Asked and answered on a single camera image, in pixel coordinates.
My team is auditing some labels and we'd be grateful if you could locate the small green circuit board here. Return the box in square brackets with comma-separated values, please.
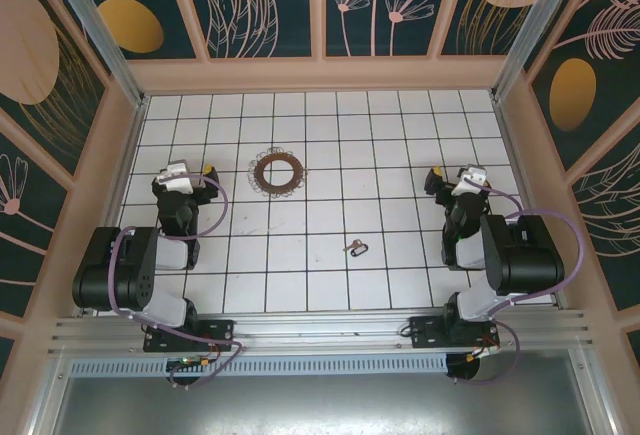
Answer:
[167, 354, 214, 372]

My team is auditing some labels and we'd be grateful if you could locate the steel sheet panel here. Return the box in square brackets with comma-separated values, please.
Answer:
[29, 373, 617, 435]

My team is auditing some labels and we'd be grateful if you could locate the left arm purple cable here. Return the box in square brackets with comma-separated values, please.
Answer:
[107, 174, 246, 390]

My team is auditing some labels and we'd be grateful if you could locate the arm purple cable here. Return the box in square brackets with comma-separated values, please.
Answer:
[107, 174, 246, 390]
[452, 177, 587, 386]

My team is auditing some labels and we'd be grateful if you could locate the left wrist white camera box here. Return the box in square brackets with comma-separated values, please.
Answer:
[152, 159, 195, 194]

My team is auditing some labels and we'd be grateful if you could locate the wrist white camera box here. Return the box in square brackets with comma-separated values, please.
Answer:
[456, 164, 489, 190]
[152, 159, 195, 194]

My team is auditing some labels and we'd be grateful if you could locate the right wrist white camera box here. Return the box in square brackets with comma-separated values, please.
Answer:
[456, 164, 489, 190]

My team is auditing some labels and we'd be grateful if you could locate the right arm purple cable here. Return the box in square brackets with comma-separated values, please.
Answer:
[452, 177, 587, 386]

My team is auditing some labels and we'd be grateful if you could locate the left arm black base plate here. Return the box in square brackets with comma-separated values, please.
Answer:
[143, 319, 236, 354]

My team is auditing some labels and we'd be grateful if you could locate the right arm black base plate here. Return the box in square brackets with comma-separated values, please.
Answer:
[408, 315, 501, 352]

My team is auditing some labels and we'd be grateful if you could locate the power cable with yellow connector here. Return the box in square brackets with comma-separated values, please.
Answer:
[464, 342, 501, 362]

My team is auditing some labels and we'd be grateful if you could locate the aluminium frame post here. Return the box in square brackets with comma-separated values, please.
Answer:
[489, 0, 584, 102]
[42, 0, 151, 109]

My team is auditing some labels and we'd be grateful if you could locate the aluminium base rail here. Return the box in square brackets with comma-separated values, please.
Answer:
[47, 310, 596, 356]

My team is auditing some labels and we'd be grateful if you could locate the grey slotted cable duct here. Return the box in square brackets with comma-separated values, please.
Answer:
[69, 357, 449, 376]

